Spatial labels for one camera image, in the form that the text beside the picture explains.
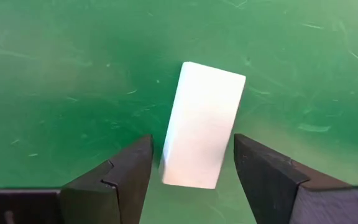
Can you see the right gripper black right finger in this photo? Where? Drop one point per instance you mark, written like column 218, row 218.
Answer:
column 275, row 186

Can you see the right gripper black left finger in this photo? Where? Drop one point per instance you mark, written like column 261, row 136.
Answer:
column 120, row 174

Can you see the mint green rectangular block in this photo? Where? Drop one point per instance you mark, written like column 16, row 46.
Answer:
column 200, row 124

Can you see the green table mat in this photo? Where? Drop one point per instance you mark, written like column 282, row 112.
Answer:
column 57, row 77

